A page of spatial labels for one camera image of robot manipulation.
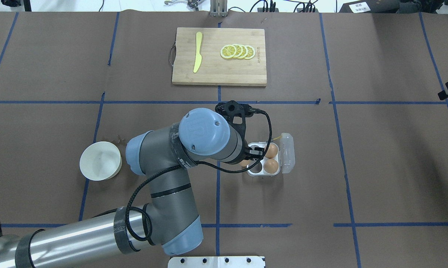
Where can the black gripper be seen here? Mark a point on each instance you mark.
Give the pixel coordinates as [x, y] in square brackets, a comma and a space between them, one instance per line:
[254, 152]

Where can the brown egg from bowl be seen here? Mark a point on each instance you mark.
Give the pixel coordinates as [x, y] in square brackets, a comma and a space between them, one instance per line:
[244, 163]

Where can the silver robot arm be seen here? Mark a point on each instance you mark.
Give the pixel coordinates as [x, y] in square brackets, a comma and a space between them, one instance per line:
[161, 211]

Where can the brown egg in box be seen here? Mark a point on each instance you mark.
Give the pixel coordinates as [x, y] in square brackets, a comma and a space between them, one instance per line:
[271, 166]
[272, 151]

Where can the clear plastic egg box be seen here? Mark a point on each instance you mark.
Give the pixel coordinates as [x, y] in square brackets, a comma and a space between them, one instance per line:
[285, 157]

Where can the dark brown box device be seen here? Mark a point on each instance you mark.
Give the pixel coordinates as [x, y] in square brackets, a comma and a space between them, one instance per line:
[370, 6]

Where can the bamboo cutting board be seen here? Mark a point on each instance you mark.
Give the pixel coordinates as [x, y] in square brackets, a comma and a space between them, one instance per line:
[215, 70]

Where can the yellow lemon slice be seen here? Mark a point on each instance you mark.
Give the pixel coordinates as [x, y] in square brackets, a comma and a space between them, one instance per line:
[239, 50]
[244, 52]
[250, 52]
[228, 51]

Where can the front yellow lemon slice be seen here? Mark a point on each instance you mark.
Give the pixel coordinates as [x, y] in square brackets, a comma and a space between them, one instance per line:
[228, 51]

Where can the yellow plastic knife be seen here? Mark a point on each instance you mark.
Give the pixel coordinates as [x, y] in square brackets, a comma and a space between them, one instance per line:
[198, 56]

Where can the cream white bowl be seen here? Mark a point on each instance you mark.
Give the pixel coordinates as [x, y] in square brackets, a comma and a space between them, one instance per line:
[100, 161]

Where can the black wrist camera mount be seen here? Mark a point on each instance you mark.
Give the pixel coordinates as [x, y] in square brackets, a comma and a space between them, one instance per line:
[235, 114]

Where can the white camera stand pillar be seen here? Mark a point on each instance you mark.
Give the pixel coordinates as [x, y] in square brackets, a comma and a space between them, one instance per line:
[217, 262]

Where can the aluminium frame post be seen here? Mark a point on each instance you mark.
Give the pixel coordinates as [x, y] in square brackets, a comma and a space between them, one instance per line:
[218, 8]

